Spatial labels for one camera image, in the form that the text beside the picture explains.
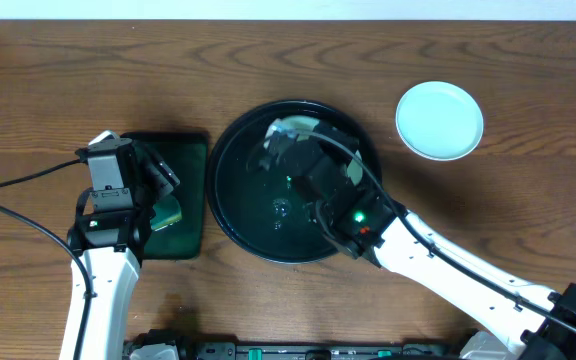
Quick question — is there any right black cable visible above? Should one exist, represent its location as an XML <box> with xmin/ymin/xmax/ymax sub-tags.
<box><xmin>280</xmin><ymin>127</ymin><xmax>576</xmax><ymax>351</ymax></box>

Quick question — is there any green scrubbing sponge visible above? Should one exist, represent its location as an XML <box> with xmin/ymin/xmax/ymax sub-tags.
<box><xmin>150</xmin><ymin>194</ymin><xmax>183</xmax><ymax>231</ymax></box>

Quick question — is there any left black cable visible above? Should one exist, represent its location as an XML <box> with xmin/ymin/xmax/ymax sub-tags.
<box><xmin>0</xmin><ymin>157</ymin><xmax>94</xmax><ymax>360</ymax></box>

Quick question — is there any round black tray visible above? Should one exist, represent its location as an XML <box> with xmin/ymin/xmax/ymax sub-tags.
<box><xmin>206</xmin><ymin>100</ymin><xmax>390</xmax><ymax>264</ymax></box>

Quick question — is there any mint green plate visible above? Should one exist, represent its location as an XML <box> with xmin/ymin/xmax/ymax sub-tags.
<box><xmin>263</xmin><ymin>115</ymin><xmax>363</xmax><ymax>185</ymax></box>
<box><xmin>394</xmin><ymin>81</ymin><xmax>484</xmax><ymax>162</ymax></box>

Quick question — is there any black cable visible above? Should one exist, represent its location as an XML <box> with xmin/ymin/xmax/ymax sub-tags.
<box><xmin>280</xmin><ymin>127</ymin><xmax>576</xmax><ymax>351</ymax></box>
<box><xmin>0</xmin><ymin>157</ymin><xmax>94</xmax><ymax>360</ymax></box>

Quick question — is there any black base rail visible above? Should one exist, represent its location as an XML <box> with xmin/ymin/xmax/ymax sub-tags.
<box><xmin>121</xmin><ymin>329</ymin><xmax>459</xmax><ymax>360</ymax></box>

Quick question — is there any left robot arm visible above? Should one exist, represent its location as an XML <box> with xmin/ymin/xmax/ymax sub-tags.
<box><xmin>60</xmin><ymin>130</ymin><xmax>181</xmax><ymax>359</ymax></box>

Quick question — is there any rectangular black tray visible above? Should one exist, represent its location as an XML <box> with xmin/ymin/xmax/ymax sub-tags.
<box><xmin>124</xmin><ymin>132</ymin><xmax>208</xmax><ymax>261</ymax></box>

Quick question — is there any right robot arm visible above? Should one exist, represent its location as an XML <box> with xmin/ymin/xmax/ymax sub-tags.
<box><xmin>259</xmin><ymin>118</ymin><xmax>576</xmax><ymax>359</ymax></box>

